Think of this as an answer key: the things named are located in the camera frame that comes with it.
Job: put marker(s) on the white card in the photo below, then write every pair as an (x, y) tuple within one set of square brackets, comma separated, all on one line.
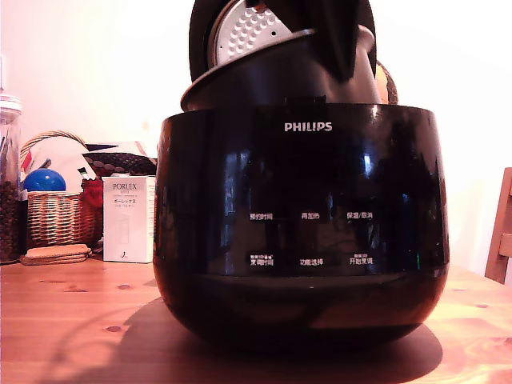
[(60, 156)]

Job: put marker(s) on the navy and white fabric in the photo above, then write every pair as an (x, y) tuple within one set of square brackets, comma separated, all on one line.
[(100, 147)]

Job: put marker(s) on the dark slim container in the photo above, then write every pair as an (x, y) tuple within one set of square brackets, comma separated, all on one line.
[(23, 224)]

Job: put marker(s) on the woven wicker basket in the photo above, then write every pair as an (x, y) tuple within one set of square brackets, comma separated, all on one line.
[(56, 220)]

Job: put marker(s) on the wooden chair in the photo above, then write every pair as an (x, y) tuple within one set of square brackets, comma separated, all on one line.
[(502, 232)]

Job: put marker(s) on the white Porlex box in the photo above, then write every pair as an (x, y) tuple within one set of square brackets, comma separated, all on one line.
[(127, 224)]

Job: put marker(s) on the black rice cooker lid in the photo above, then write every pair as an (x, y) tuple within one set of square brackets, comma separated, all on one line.
[(198, 48)]

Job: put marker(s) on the cork coaster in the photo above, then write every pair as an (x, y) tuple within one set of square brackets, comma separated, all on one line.
[(55, 260), (57, 250)]

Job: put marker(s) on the black Philips rice cooker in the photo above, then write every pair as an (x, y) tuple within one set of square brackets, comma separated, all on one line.
[(304, 180)]

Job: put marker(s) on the polka dot fabric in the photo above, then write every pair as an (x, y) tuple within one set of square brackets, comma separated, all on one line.
[(118, 164)]

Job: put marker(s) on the red knitted item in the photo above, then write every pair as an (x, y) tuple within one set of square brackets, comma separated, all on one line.
[(93, 200)]

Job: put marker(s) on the glass jar of coffee beans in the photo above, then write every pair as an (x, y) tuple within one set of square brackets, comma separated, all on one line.
[(9, 208)]

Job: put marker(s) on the dark cooking pot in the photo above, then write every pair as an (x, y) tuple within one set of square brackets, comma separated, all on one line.
[(260, 80)]

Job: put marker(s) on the blue ball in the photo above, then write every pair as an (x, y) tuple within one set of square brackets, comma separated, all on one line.
[(44, 181)]

